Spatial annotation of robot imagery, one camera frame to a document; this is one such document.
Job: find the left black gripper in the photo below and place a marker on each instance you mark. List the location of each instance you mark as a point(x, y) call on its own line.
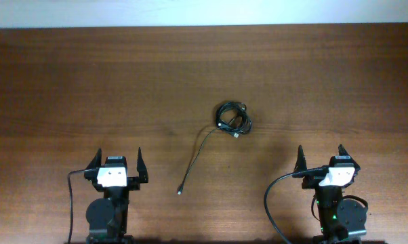
point(133, 183)

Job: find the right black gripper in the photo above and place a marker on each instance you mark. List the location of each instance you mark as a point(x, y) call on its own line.
point(313, 179)

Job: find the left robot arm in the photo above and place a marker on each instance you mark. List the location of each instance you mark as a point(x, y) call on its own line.
point(107, 216)

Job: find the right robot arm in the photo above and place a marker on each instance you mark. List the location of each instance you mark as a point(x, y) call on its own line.
point(342, 218)

